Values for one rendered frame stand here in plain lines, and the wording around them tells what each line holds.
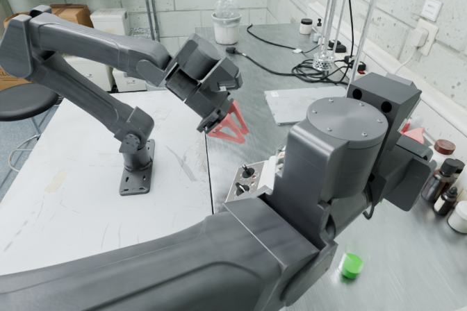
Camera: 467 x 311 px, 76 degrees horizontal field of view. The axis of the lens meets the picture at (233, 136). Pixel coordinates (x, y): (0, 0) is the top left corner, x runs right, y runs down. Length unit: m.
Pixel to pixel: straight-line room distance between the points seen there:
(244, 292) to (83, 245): 0.54
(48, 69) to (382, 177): 0.62
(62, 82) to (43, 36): 0.10
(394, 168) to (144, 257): 0.22
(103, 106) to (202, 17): 2.34
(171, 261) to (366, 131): 0.15
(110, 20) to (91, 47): 2.06
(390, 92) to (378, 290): 0.45
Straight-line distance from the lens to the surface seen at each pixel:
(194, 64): 0.59
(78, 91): 0.71
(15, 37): 0.69
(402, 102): 0.26
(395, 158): 0.31
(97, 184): 0.81
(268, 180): 0.63
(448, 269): 0.74
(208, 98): 0.61
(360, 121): 0.23
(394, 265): 0.69
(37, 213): 0.81
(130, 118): 0.71
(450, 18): 1.05
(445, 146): 0.83
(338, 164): 0.22
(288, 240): 0.23
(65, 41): 0.67
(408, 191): 0.35
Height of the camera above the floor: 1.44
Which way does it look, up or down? 38 degrees down
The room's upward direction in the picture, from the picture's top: straight up
